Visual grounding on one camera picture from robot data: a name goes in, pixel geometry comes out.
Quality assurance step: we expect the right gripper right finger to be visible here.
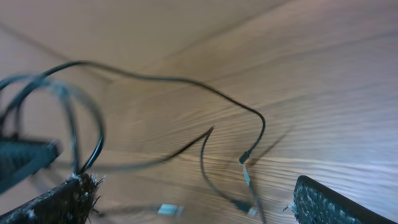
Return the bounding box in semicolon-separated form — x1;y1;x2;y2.
290;175;397;224

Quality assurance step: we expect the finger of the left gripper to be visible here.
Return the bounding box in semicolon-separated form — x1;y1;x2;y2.
1;138;62;194

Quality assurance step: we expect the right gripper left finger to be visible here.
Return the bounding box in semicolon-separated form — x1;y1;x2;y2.
1;173;104;224

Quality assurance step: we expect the black cable bundle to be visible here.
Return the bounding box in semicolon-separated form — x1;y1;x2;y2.
0;60;268;224

